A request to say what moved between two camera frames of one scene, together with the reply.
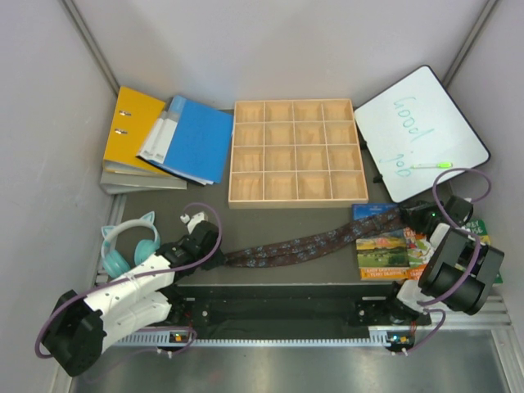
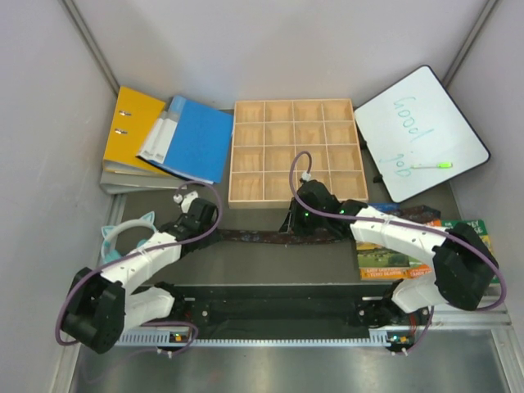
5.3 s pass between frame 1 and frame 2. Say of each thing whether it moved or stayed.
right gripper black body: moved
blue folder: stayed
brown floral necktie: moved
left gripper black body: moved
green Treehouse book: stayed
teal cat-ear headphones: stayed
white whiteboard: stayed
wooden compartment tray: stayed
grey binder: stayed
